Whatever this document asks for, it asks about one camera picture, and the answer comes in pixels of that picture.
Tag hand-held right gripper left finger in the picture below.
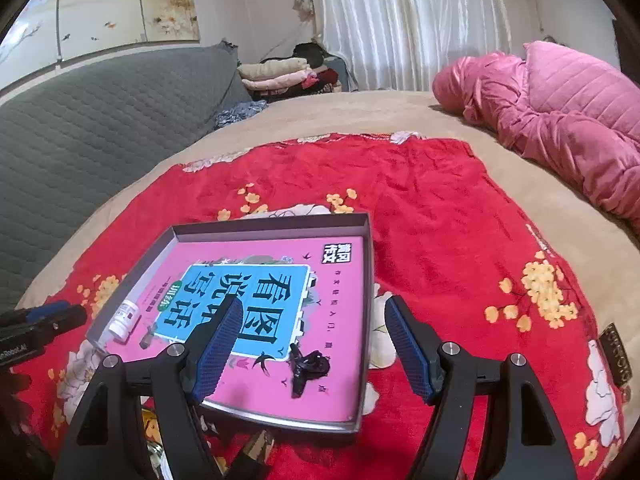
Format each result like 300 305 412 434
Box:
52 294 246 480

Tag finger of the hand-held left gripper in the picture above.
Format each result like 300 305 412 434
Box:
30 306 87 336
0 301 71 328

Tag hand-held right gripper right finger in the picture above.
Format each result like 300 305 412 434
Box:
384 294 578 480

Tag small white bottle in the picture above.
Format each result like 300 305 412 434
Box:
109 300 140 343

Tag small dark object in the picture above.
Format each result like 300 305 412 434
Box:
239 430 275 480

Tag grey cardboard box tray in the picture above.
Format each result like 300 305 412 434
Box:
86 212 376 433

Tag pink book with blue panel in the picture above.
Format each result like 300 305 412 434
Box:
107 232 371 423

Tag black hair clip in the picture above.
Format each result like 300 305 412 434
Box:
289 344 331 400

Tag red floral blanket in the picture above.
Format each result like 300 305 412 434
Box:
10 132 626 480

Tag grey quilted headboard cover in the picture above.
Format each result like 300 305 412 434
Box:
0 42 253 311

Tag beige bed cover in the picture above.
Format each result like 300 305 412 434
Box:
15 90 640 461

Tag blue patterned cloth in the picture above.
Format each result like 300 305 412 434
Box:
214 100 268 131

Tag pile of folded clothes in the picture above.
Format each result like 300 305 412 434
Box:
237 42 351 103

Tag pink quilted comforter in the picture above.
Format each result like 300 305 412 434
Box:
432 40 640 236

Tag white pleated curtain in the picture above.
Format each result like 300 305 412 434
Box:
305 0 513 92

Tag floral wall mural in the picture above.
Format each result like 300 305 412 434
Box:
0 0 201 91

